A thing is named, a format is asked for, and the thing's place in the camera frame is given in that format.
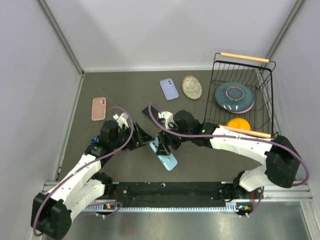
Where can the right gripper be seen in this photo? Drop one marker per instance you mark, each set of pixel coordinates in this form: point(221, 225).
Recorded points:
point(162, 138)

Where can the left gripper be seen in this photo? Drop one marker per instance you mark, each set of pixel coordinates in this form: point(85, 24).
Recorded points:
point(143, 137)

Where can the light blue phone case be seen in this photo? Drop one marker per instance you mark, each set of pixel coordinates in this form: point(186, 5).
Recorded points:
point(168, 161)

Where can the teal-edged black phone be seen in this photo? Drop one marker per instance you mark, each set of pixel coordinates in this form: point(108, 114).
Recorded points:
point(153, 112)

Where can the pink phone case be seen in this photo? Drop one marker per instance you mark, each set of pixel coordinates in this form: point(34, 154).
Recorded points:
point(98, 111)

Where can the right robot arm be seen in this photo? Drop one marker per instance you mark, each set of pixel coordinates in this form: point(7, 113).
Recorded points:
point(277, 157)

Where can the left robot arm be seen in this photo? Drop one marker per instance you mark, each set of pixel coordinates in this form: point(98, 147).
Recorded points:
point(54, 212)

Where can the lavender phone case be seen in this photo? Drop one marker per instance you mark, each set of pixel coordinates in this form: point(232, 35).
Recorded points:
point(169, 89)

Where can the blue phone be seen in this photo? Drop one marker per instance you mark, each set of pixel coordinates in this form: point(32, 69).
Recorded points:
point(94, 140)

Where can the speckled oval dish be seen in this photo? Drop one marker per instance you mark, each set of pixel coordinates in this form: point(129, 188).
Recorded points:
point(191, 87)

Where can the orange bowl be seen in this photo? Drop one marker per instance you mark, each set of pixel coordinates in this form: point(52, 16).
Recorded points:
point(239, 123)

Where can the blue glazed plate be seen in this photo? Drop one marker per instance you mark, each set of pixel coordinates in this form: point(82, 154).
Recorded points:
point(234, 96)

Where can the pink plate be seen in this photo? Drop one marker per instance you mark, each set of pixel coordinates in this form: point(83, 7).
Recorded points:
point(244, 111)

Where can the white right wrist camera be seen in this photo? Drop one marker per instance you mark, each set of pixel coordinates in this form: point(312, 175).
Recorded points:
point(166, 118)

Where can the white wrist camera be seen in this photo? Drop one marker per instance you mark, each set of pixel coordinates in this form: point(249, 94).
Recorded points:
point(166, 118)
point(121, 119)

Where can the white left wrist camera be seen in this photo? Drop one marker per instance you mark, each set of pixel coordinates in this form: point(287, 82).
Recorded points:
point(121, 119)

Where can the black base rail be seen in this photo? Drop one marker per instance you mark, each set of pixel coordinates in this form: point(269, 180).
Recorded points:
point(176, 194)

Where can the black wire dish rack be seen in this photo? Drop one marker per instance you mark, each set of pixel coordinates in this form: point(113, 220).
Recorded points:
point(254, 72)

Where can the grey cable duct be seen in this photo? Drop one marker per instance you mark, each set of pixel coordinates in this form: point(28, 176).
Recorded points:
point(228, 207)

